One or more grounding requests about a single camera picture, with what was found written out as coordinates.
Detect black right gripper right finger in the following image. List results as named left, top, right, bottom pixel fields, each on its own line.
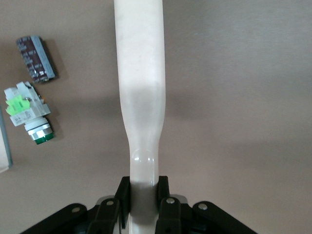
left=155, top=175, right=259, bottom=234

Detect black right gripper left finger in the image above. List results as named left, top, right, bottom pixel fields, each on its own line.
left=19, top=176, right=131, bottom=234

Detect beige plastic dustpan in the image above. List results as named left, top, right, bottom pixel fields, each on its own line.
left=0, top=107, right=13, bottom=174

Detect white push button switch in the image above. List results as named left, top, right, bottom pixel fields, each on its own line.
left=3, top=82, right=56, bottom=146

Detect beige hand brush black bristles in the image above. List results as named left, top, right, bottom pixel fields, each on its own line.
left=114, top=0, right=167, bottom=234

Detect small black chip block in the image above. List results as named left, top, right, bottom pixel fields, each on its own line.
left=16, top=35, right=59, bottom=84

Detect brown table cover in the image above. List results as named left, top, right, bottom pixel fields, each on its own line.
left=0, top=0, right=312, bottom=234

